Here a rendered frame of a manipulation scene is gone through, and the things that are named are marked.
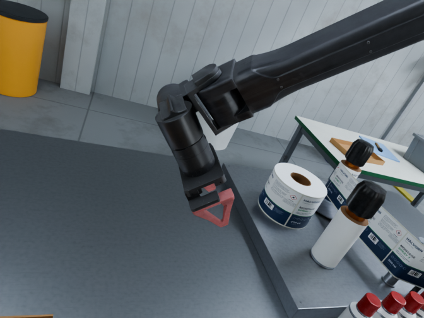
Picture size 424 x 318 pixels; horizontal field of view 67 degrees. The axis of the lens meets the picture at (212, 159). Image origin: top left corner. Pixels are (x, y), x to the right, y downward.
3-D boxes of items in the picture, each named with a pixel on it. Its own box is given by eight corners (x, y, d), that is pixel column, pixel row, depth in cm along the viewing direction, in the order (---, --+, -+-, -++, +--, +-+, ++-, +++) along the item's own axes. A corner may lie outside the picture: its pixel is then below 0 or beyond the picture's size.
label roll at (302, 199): (258, 186, 128) (274, 156, 122) (304, 204, 129) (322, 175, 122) (257, 216, 111) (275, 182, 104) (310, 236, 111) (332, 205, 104)
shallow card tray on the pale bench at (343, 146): (361, 147, 253) (363, 144, 251) (382, 165, 234) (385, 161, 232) (329, 141, 239) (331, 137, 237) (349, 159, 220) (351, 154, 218)
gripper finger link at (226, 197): (235, 199, 58) (219, 159, 52) (247, 227, 52) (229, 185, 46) (200, 213, 58) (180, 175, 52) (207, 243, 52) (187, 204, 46)
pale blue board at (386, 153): (382, 145, 283) (383, 144, 283) (399, 163, 255) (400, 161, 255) (358, 136, 280) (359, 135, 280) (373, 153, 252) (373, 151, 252)
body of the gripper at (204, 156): (214, 150, 57) (199, 115, 53) (228, 184, 49) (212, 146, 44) (180, 164, 57) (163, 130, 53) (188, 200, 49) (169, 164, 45)
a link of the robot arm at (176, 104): (153, 121, 43) (192, 105, 43) (151, 101, 49) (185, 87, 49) (173, 160, 47) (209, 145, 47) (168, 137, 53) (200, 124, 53)
